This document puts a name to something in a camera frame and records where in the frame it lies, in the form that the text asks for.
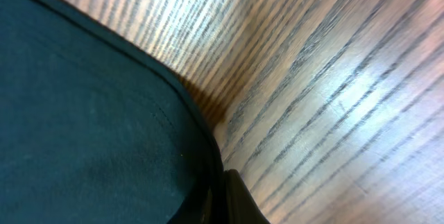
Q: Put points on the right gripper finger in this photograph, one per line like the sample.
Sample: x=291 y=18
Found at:
x=241 y=207

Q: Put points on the black t-shirt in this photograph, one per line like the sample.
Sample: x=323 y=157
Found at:
x=93 y=130

